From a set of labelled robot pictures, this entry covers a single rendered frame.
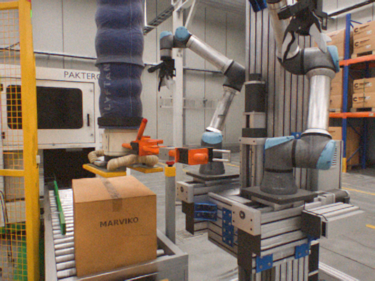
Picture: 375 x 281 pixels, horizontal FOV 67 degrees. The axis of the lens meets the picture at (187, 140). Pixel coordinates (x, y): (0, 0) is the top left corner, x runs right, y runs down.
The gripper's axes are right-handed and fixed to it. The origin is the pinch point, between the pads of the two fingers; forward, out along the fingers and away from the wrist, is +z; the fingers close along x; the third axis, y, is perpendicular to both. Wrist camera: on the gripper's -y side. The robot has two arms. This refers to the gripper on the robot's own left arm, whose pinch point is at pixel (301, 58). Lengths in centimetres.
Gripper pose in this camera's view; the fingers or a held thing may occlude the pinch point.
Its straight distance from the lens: 95.9
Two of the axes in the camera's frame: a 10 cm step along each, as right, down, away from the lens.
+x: -4.9, -0.5, 8.7
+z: 0.0, 10.0, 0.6
